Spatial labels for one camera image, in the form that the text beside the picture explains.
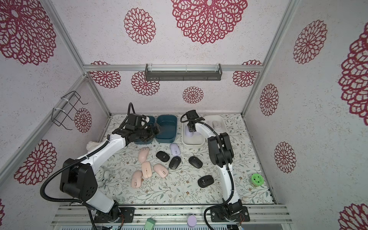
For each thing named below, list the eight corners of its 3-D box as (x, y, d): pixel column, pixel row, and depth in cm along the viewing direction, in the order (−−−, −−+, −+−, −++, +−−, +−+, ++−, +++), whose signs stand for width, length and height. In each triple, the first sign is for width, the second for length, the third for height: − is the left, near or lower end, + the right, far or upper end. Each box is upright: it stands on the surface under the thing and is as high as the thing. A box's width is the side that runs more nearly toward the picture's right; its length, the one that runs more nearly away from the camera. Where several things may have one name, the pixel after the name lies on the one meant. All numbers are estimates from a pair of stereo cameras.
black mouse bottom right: (200, 189, 84) (201, 187, 82) (196, 180, 87) (196, 179, 85) (213, 183, 87) (214, 181, 84) (209, 174, 90) (210, 173, 87)
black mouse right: (187, 161, 95) (187, 159, 94) (192, 156, 98) (192, 154, 96) (198, 170, 92) (199, 169, 90) (203, 164, 94) (204, 163, 92)
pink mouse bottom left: (131, 188, 85) (129, 186, 82) (134, 172, 90) (133, 170, 88) (140, 188, 85) (139, 186, 82) (143, 172, 90) (142, 170, 88)
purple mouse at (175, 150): (172, 157, 97) (172, 154, 95) (169, 146, 103) (169, 143, 100) (181, 154, 98) (180, 152, 96) (177, 144, 104) (177, 141, 101)
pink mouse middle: (143, 179, 88) (142, 178, 86) (141, 164, 94) (140, 163, 92) (153, 176, 89) (152, 175, 87) (150, 162, 95) (149, 160, 93)
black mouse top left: (155, 156, 97) (155, 154, 95) (160, 151, 100) (160, 149, 98) (166, 163, 94) (166, 161, 92) (170, 158, 97) (170, 156, 95)
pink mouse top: (137, 162, 95) (136, 161, 94) (140, 148, 102) (140, 146, 100) (147, 162, 95) (146, 161, 94) (149, 148, 102) (149, 146, 100)
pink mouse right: (152, 169, 92) (151, 167, 89) (158, 163, 94) (158, 161, 92) (163, 179, 88) (163, 177, 85) (169, 173, 90) (169, 171, 88)
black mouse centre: (167, 167, 93) (167, 165, 91) (174, 156, 98) (174, 154, 96) (175, 171, 91) (175, 169, 90) (182, 159, 96) (182, 158, 94)
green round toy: (250, 186, 85) (253, 184, 81) (247, 176, 89) (250, 173, 85) (261, 186, 85) (265, 184, 81) (258, 176, 89) (261, 173, 85)
